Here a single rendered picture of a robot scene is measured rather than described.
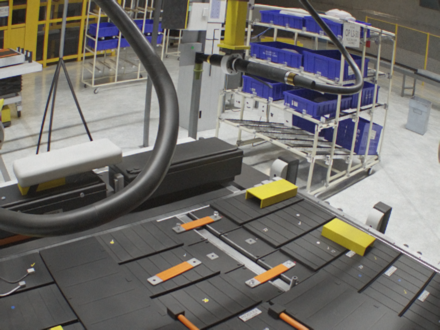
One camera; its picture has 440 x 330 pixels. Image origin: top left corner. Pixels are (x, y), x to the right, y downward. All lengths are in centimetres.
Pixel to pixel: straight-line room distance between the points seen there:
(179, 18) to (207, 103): 171
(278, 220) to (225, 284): 35
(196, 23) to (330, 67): 121
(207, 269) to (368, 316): 42
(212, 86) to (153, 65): 426
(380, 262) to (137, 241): 66
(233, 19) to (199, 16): 222
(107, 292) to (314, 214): 70
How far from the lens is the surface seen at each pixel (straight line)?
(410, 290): 106
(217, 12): 485
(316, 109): 339
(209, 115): 499
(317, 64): 352
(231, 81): 574
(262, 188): 133
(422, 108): 704
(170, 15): 348
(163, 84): 63
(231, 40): 142
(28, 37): 1046
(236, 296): 92
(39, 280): 96
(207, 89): 486
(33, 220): 51
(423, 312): 101
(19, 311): 88
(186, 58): 383
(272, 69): 133
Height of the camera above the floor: 160
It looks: 24 degrees down
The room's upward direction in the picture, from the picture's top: 5 degrees clockwise
